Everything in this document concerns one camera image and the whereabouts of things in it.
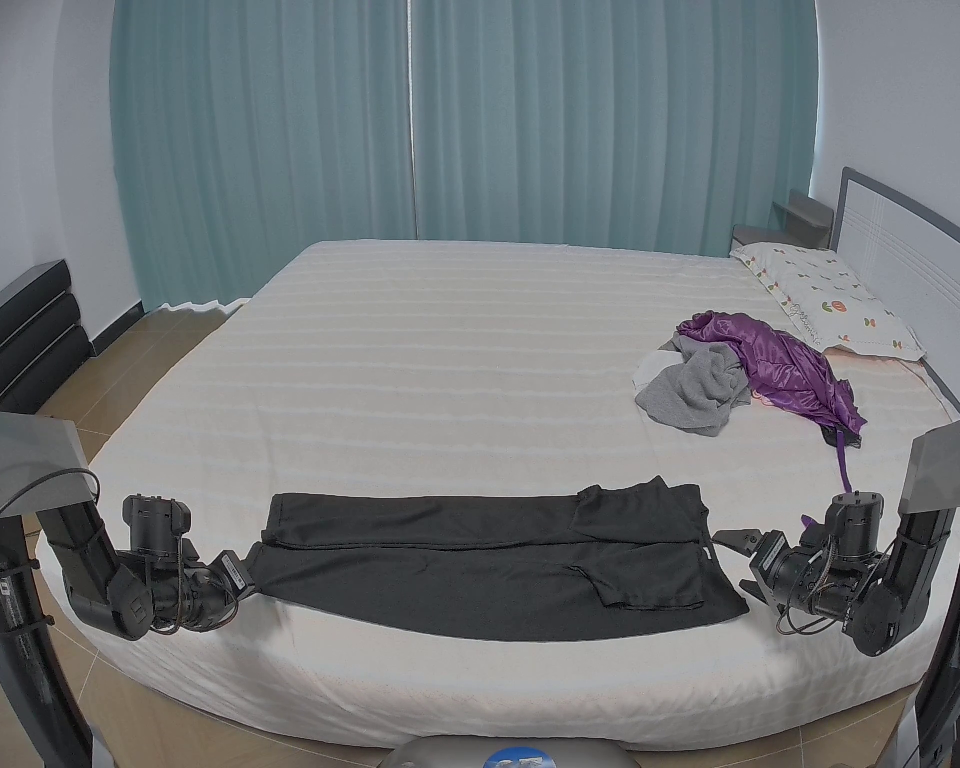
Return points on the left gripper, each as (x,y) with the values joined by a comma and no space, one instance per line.
(236,577)

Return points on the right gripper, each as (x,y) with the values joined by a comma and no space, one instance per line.
(776,566)

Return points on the black T-shirt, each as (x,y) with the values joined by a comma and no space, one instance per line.
(487,570)

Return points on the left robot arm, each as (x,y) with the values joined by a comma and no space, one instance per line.
(75,570)

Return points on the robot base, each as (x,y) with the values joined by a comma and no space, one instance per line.
(450,754)

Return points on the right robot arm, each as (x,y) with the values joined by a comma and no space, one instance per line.
(907,570)

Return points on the bed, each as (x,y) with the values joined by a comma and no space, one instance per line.
(450,337)

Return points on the dark grey garment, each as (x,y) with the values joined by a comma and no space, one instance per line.
(844,437)

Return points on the purple satin garment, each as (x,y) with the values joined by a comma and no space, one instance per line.
(787,364)

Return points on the white garment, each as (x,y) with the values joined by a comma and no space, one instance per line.
(652,367)

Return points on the white printed pillow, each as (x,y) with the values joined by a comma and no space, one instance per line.
(832,296)

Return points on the black chest of drawers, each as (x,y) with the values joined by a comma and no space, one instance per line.
(37,330)

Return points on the grey bedside table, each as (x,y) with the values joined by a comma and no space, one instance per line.
(795,223)

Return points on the blue-green curtain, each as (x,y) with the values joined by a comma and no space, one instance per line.
(262,150)
(607,127)

